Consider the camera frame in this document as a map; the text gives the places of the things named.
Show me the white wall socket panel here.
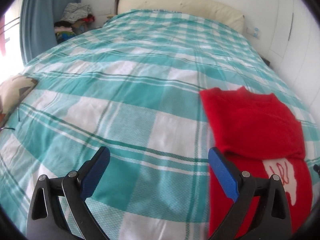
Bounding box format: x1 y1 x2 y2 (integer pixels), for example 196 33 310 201
246 27 260 39

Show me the red knit sweater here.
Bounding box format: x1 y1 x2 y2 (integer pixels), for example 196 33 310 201
200 87 312 231

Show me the white built-in wardrobe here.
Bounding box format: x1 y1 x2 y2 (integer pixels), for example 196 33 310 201
268 0 319 108

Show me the beige patterned cushion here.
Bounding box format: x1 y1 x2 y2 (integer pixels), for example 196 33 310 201
1 74 38 128

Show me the blue curtain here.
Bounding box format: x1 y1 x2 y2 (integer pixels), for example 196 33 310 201
20 0 81 64

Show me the pile of clothes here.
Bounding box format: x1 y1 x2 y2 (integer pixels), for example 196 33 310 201
54 3 95 44

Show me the teal white plaid bedspread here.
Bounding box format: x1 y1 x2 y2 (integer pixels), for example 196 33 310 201
1 10 319 239

